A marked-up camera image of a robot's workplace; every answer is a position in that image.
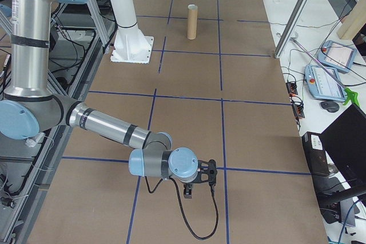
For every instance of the white post with base plate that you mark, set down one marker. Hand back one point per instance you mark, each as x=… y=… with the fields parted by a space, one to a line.
x=125 y=21

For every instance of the blue grey teach pendant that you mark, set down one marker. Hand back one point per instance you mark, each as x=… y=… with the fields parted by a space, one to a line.
x=323 y=82
x=338 y=55

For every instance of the black computer mouse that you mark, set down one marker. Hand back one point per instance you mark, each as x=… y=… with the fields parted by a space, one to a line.
x=329 y=106

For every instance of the black computer monitor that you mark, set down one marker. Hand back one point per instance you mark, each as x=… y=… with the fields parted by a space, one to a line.
x=349 y=141

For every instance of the aluminium extrusion post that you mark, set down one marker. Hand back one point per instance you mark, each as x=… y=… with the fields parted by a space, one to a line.
x=297 y=12

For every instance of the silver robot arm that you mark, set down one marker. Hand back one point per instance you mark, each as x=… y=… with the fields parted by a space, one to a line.
x=105 y=125

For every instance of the light wooden beam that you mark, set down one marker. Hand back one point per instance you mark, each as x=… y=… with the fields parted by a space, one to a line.
x=353 y=21

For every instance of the black orange connector block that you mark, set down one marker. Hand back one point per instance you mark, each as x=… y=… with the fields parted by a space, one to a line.
x=298 y=111
x=292 y=88

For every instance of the black monitor stand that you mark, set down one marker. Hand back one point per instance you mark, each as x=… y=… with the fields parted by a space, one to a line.
x=337 y=195

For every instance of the black box computer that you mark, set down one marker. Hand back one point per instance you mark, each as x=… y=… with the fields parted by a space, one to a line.
x=314 y=155

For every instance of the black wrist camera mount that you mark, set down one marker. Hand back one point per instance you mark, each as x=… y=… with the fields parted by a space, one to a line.
x=210 y=171

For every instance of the brown cardboard tube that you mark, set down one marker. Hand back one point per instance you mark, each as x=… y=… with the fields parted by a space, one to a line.
x=191 y=24

